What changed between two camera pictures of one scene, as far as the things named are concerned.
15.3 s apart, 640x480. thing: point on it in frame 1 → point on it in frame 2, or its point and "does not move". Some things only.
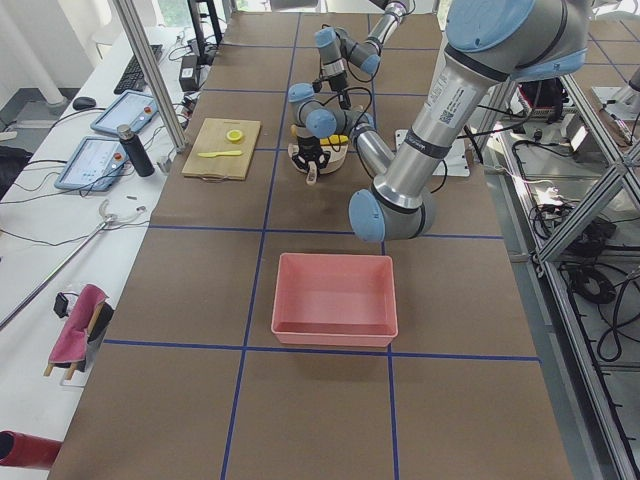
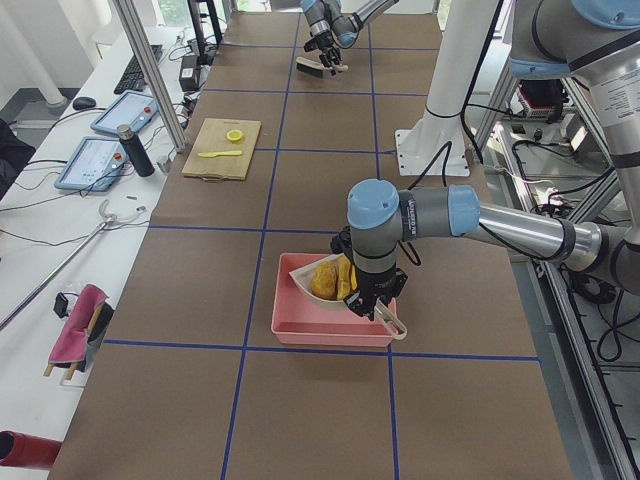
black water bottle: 138,157 does not move
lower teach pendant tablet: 94,165 does not move
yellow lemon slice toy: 234,134 does not move
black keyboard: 133,79 does not move
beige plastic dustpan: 337,156 → 302,276
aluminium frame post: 131,20 does not move
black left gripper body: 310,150 → 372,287
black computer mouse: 83,103 does not move
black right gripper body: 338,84 → 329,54
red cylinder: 25,450 does not move
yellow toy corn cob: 334,139 → 353,278
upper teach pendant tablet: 131,108 does not move
